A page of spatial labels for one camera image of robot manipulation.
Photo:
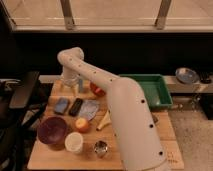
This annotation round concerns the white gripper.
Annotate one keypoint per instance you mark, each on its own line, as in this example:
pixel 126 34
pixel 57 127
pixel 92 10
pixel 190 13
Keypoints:
pixel 69 77

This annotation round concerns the black eraser block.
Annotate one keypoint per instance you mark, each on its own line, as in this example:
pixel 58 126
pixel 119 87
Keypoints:
pixel 74 110

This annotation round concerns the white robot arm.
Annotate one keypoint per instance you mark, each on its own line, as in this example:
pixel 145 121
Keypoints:
pixel 135 132

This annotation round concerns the small blue grey cup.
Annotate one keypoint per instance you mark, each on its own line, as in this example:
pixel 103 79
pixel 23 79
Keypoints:
pixel 80 86

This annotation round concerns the white paper cup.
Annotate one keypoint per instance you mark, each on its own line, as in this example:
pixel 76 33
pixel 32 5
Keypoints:
pixel 74 142

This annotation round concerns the small metal cup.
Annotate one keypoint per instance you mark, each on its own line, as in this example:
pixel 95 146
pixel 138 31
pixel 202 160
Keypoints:
pixel 100 148

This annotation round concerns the blue sponge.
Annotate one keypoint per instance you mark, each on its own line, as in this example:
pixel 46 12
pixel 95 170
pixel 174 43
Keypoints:
pixel 61 105

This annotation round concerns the red bowl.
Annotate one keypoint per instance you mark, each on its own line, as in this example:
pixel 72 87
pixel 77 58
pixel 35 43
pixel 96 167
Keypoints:
pixel 96 90

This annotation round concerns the grey blue cloth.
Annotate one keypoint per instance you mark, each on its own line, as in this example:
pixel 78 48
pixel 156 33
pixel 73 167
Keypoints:
pixel 89 109

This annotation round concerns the red orange apple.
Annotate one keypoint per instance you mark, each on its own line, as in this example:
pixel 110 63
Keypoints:
pixel 82 125

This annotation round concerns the black chair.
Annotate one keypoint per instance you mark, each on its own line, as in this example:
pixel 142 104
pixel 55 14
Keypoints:
pixel 22 101

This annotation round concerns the yellow banana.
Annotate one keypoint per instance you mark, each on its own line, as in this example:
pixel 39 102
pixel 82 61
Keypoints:
pixel 105 121

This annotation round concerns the green plastic bin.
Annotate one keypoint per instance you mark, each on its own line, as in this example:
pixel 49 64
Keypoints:
pixel 155 90

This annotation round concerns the silver metal bowl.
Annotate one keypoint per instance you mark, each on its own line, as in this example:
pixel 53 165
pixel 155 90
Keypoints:
pixel 186 75

